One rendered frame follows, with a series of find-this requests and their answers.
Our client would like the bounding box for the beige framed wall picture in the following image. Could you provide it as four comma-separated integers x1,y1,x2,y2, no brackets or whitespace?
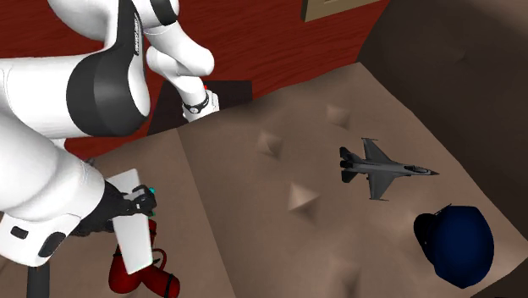
300,0,383,24

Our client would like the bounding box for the white flat rectangular tablet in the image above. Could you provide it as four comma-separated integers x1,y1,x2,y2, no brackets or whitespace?
106,168,155,276

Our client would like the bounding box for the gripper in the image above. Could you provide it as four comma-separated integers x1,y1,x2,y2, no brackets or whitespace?
70,180,158,238

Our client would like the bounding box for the dark blue cap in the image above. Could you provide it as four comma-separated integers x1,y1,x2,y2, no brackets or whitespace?
413,203,496,290

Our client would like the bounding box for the brown tufted sofa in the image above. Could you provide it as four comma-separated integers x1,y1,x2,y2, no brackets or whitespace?
0,0,528,298

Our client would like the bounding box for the grey toy fighter jet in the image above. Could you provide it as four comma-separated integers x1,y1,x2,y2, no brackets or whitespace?
338,137,441,202

